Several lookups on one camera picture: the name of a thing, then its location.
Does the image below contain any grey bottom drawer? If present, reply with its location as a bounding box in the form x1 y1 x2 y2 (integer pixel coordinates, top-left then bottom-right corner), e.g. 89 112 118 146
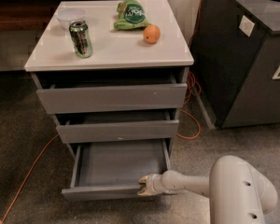
62 139 170 201

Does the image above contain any green chip bag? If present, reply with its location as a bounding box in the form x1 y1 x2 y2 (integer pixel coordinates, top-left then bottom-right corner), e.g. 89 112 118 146
113 0 149 31

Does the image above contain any orange fruit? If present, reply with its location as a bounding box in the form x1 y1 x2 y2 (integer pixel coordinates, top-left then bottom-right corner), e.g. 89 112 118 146
143 25 161 44

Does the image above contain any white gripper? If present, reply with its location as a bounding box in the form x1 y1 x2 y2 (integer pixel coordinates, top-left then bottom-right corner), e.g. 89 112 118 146
137 174 163 197

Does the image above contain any dark grey trash bin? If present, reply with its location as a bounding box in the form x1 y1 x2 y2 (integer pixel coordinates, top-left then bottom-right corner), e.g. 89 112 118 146
190 0 280 128

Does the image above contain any grey middle drawer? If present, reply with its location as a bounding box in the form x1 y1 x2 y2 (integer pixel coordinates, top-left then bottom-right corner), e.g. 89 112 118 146
57 109 179 144

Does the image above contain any green soda can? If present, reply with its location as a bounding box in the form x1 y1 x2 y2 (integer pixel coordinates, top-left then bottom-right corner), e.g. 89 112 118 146
69 20 93 59

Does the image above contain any white bowl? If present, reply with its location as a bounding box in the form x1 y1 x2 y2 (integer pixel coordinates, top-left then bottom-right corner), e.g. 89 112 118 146
56 8 85 29

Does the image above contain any grey top drawer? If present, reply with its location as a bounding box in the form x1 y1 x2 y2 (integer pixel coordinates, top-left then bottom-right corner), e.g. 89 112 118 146
36 79 187 114

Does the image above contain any orange extension cable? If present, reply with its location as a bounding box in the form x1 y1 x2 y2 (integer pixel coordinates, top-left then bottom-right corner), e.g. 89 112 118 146
1 0 211 224

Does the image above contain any grey drawer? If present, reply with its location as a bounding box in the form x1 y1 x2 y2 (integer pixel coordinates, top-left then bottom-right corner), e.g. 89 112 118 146
36 79 187 114
62 139 170 201
57 109 179 144

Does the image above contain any grey drawer cabinet white top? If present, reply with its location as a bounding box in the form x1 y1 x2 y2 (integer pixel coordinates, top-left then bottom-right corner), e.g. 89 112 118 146
24 0 195 161

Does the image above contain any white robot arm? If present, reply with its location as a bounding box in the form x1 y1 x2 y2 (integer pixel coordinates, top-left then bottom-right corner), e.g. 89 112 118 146
138 156 278 224

